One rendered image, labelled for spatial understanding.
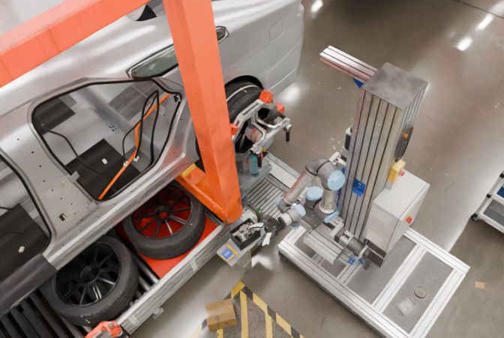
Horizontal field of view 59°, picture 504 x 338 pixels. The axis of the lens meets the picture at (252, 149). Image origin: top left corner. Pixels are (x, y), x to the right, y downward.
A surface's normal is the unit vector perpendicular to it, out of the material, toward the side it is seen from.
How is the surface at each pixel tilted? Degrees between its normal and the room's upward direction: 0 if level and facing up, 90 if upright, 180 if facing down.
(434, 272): 0
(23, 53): 90
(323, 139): 0
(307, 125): 0
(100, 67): 40
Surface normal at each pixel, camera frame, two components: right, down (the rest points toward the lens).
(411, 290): -0.06, -0.61
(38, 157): 0.67, 0.40
